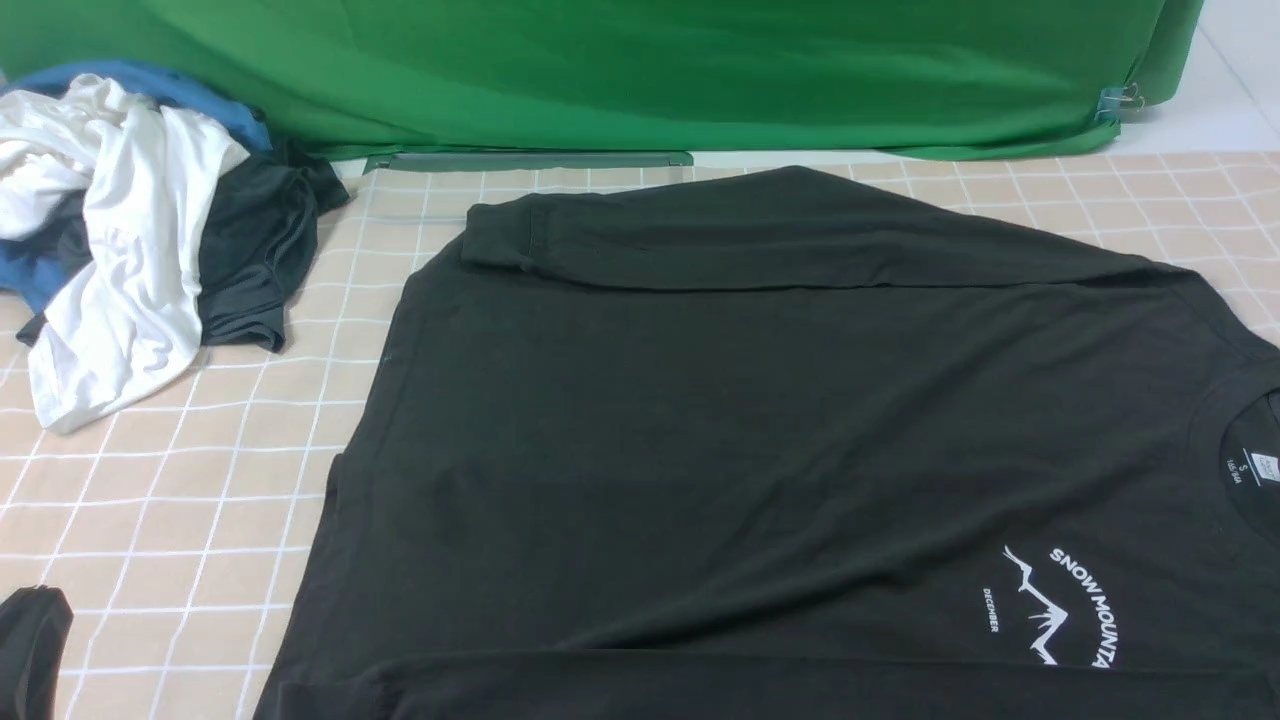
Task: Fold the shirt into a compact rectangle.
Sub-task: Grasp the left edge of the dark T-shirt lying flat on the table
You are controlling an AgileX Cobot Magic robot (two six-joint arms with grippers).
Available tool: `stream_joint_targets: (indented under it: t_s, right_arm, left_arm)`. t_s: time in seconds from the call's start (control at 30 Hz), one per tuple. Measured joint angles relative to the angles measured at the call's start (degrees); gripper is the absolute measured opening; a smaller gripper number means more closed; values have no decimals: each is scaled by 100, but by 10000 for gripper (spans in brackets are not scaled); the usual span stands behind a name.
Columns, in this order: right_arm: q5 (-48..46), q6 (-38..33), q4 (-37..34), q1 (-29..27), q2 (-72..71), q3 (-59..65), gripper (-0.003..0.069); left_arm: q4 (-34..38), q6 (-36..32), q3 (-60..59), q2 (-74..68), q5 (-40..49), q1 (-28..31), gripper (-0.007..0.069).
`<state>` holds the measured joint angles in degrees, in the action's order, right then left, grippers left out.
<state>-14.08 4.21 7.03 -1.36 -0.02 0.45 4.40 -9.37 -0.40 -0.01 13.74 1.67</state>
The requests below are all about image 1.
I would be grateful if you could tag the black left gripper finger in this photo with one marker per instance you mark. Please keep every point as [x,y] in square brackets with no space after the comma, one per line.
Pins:
[35,624]

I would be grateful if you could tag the dark gray long-sleeved shirt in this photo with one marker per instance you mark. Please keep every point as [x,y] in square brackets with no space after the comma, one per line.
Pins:
[786,446]

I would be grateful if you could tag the dark teal crumpled shirt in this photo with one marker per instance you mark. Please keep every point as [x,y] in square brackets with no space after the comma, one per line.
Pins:
[259,242]

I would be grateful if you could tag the white crumpled shirt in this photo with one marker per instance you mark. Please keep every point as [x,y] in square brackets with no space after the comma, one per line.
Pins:
[126,324]

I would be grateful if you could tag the beige checkered tablecloth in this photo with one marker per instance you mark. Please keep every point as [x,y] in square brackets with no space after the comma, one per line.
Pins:
[178,529]

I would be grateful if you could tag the blue crumpled garment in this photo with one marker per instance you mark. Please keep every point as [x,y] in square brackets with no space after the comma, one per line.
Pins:
[200,100]

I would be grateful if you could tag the green backdrop cloth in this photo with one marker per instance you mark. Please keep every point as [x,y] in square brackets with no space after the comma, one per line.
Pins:
[937,80]

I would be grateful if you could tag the metal binder clip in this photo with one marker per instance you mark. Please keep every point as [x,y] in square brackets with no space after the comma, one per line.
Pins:
[1117,103]

